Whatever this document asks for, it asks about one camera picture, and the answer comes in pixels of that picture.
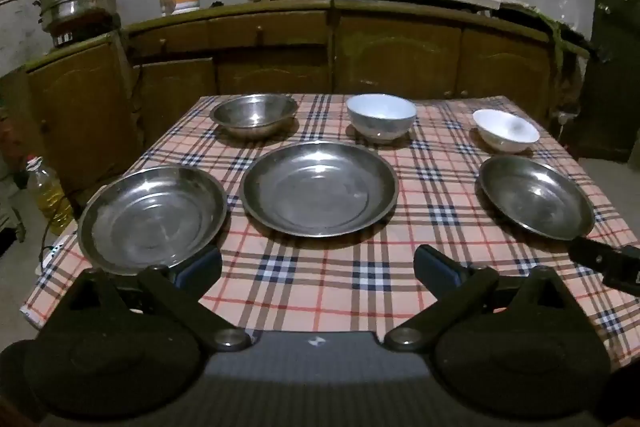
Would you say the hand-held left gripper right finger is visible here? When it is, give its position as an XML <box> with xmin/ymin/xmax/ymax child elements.
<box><xmin>384</xmin><ymin>244</ymin><xmax>581</xmax><ymax>352</ymax></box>

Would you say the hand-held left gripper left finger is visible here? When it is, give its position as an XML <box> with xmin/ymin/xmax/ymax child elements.
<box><xmin>62</xmin><ymin>246</ymin><xmax>251</xmax><ymax>352</ymax></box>

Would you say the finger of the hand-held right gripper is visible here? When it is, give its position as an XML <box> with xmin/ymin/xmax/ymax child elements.
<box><xmin>567</xmin><ymin>234</ymin><xmax>640</xmax><ymax>298</ymax></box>

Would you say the large steel plate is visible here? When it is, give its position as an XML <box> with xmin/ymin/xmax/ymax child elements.
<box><xmin>239</xmin><ymin>141</ymin><xmax>400</xmax><ymax>239</ymax></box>

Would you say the small white bowl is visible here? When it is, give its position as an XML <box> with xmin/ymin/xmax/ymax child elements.
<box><xmin>472</xmin><ymin>109</ymin><xmax>541</xmax><ymax>154</ymax></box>

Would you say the steel bowl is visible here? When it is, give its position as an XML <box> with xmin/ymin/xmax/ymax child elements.
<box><xmin>209</xmin><ymin>94</ymin><xmax>299</xmax><ymax>138</ymax></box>

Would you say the large white bowl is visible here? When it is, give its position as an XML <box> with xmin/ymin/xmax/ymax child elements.
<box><xmin>346</xmin><ymin>94</ymin><xmax>418</xmax><ymax>144</ymax></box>

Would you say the plaid tablecloth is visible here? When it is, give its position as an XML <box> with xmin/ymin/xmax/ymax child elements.
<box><xmin>20</xmin><ymin>94</ymin><xmax>640</xmax><ymax>365</ymax></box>

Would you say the white power strip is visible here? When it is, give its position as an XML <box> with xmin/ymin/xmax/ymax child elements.
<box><xmin>35</xmin><ymin>234</ymin><xmax>78</xmax><ymax>275</ymax></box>

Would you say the cooking oil bottle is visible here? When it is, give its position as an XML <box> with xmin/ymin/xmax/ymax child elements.
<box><xmin>26</xmin><ymin>155</ymin><xmax>76</xmax><ymax>236</ymax></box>

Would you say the dark green door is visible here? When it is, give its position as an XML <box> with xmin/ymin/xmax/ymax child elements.
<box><xmin>575</xmin><ymin>0</ymin><xmax>640</xmax><ymax>162</ymax></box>

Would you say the wooden kitchen cabinet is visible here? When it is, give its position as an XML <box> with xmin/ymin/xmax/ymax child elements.
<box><xmin>0</xmin><ymin>0</ymin><xmax>593</xmax><ymax>212</ymax></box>

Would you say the black induction cooker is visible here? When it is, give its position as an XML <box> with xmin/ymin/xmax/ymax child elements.
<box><xmin>50</xmin><ymin>24</ymin><xmax>121</xmax><ymax>48</ymax></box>

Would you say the black power cable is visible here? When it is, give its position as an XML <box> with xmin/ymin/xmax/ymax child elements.
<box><xmin>127</xmin><ymin>32</ymin><xmax>147</xmax><ymax>130</ymax></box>

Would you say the green cord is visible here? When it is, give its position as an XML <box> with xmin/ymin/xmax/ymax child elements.
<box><xmin>520</xmin><ymin>4</ymin><xmax>568</xmax><ymax>68</ymax></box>

